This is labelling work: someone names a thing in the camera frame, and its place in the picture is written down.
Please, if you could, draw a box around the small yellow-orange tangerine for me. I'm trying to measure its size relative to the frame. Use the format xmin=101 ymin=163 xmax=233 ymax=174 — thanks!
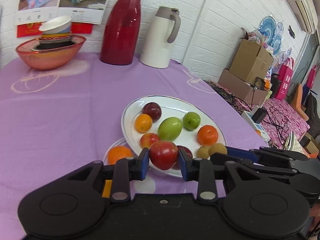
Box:
xmin=135 ymin=114 xmax=153 ymax=133

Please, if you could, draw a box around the white thermos jug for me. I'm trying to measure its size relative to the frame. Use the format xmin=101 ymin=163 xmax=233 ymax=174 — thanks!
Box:
xmin=139 ymin=6 xmax=181 ymax=69

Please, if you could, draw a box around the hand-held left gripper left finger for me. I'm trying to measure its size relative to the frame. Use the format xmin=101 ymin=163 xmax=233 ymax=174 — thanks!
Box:
xmin=66 ymin=148 xmax=150 ymax=203

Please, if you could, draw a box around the red wall poster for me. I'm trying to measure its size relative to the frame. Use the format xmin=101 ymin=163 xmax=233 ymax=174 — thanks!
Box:
xmin=16 ymin=21 xmax=94 ymax=38

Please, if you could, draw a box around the air conditioner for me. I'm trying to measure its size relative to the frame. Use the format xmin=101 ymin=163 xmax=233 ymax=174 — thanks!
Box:
xmin=285 ymin=0 xmax=318 ymax=33

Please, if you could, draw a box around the black bowl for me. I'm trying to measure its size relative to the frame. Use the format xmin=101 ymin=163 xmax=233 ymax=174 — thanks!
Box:
xmin=32 ymin=39 xmax=77 ymax=51

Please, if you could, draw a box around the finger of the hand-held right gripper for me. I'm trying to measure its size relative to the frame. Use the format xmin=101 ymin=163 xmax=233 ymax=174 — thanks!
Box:
xmin=226 ymin=146 xmax=309 ymax=162
xmin=210 ymin=152 xmax=299 ymax=178

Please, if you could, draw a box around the floral cloth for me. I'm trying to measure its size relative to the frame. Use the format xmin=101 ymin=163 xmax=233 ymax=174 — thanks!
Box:
xmin=204 ymin=80 xmax=310 ymax=150

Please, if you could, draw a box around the black cable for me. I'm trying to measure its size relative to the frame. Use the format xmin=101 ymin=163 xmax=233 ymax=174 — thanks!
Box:
xmin=262 ymin=105 xmax=296 ymax=146

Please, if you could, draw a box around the purple tablecloth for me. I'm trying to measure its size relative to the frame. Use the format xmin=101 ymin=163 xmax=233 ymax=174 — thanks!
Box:
xmin=0 ymin=52 xmax=269 ymax=240

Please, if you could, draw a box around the deep orange tangerine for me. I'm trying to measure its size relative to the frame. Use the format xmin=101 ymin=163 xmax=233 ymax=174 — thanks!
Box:
xmin=197 ymin=125 xmax=219 ymax=146

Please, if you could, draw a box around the small blue fan decoration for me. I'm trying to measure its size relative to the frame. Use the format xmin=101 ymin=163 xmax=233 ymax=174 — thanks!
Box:
xmin=271 ymin=34 xmax=283 ymax=56

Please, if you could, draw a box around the pink gift bag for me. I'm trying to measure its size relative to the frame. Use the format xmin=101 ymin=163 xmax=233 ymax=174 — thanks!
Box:
xmin=306 ymin=65 xmax=318 ymax=88
xmin=274 ymin=57 xmax=295 ymax=100

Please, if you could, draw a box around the red apple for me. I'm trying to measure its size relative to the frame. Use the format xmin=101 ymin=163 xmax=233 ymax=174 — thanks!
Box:
xmin=149 ymin=140 xmax=179 ymax=171
xmin=139 ymin=133 xmax=160 ymax=149

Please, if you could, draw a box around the red thermos jug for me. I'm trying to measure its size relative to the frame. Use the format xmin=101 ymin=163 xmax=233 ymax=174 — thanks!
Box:
xmin=100 ymin=0 xmax=143 ymax=65

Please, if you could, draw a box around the black power adapter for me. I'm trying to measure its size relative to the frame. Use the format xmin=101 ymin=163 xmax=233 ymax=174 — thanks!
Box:
xmin=251 ymin=107 xmax=267 ymax=123

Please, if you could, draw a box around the dark purple plum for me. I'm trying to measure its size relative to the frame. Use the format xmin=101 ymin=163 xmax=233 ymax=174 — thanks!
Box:
xmin=142 ymin=102 xmax=162 ymax=122
xmin=175 ymin=145 xmax=193 ymax=169

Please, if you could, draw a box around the large orange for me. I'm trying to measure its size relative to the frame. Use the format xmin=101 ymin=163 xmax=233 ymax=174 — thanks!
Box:
xmin=107 ymin=146 xmax=134 ymax=165

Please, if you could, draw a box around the white plate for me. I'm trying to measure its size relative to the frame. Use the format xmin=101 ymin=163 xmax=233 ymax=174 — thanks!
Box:
xmin=121 ymin=95 xmax=227 ymax=178

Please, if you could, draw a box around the kiwi fruit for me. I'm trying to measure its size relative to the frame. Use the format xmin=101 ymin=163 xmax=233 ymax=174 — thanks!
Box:
xmin=196 ymin=145 xmax=210 ymax=160
xmin=208 ymin=143 xmax=228 ymax=157

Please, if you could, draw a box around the green apple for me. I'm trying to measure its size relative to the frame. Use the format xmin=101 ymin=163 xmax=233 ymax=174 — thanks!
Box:
xmin=157 ymin=117 xmax=183 ymax=142
xmin=182 ymin=112 xmax=201 ymax=131

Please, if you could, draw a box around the red glass bowl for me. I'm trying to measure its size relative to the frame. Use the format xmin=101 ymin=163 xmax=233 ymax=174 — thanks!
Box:
xmin=16 ymin=35 xmax=87 ymax=70

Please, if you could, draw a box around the white power strip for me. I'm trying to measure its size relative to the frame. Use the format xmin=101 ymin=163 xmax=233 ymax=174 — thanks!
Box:
xmin=241 ymin=110 xmax=271 ymax=143

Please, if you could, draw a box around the patterned bowl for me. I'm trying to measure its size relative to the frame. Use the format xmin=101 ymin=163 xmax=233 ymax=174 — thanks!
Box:
xmin=37 ymin=32 xmax=73 ymax=41

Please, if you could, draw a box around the white bowl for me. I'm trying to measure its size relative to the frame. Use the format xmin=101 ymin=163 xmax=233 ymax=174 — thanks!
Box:
xmin=39 ymin=16 xmax=72 ymax=35

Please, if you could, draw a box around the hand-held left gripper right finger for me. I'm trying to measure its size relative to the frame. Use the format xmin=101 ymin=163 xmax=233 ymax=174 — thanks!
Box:
xmin=178 ymin=149 xmax=260 ymax=203

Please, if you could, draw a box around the black framed device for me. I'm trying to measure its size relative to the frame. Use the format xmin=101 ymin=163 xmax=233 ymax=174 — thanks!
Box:
xmin=254 ymin=77 xmax=266 ymax=91

